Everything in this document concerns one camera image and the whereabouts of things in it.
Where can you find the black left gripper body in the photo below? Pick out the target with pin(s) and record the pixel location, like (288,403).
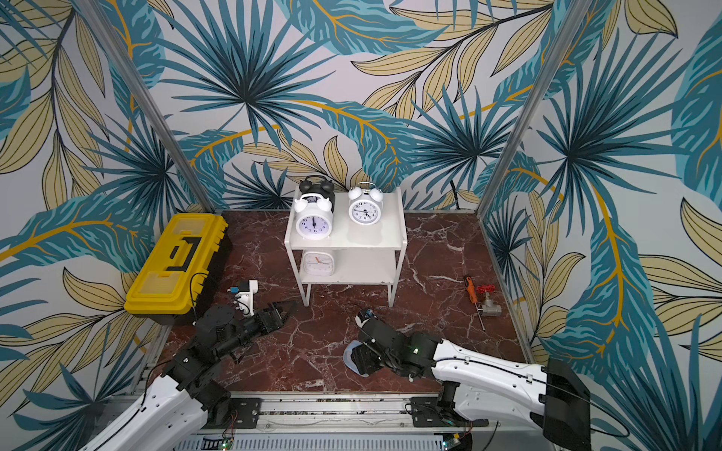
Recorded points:
(268,326)

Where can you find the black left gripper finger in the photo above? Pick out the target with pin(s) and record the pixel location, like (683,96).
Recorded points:
(286,311)
(275,304)

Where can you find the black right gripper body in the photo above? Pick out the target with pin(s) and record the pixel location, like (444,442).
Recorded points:
(369,345)

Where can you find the white square alarm clock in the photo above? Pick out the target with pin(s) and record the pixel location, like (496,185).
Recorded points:
(319,262)

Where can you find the white round alarm clock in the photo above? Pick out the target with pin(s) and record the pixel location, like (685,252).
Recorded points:
(313,216)

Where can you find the black twin-bell alarm clock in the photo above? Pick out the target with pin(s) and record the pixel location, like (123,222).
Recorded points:
(317,185)

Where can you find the white twin-bell alarm clock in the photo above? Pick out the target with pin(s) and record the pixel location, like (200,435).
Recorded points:
(365,204)

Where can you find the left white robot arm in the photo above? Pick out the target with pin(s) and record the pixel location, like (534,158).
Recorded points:
(175,383)

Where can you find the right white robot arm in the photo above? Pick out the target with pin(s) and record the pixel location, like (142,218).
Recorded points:
(477,386)

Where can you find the blue square alarm clock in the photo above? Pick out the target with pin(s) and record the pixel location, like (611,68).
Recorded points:
(348,360)

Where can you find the white two-tier shelf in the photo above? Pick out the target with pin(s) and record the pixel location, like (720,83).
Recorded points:
(365,254)

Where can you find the yellow and black toolbox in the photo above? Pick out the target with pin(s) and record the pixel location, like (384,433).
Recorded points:
(178,282)

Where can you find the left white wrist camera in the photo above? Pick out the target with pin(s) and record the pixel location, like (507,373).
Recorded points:
(243,297)

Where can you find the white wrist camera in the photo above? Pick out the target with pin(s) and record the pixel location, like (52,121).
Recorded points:
(363,316)
(243,297)

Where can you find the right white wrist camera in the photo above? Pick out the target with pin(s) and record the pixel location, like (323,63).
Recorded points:
(363,316)

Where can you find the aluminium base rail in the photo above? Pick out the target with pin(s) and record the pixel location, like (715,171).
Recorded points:
(351,422)

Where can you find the orange handled tool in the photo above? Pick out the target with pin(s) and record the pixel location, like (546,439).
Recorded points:
(472,295)

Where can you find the red handled metal valve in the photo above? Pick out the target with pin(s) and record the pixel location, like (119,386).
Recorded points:
(486,305)

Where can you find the left metal corner post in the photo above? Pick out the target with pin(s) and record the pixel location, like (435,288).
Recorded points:
(111,42)

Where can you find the metal corner post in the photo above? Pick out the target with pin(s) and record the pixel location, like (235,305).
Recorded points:
(111,42)
(548,70)

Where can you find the right metal corner post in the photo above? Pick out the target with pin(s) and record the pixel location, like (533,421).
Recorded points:
(548,70)

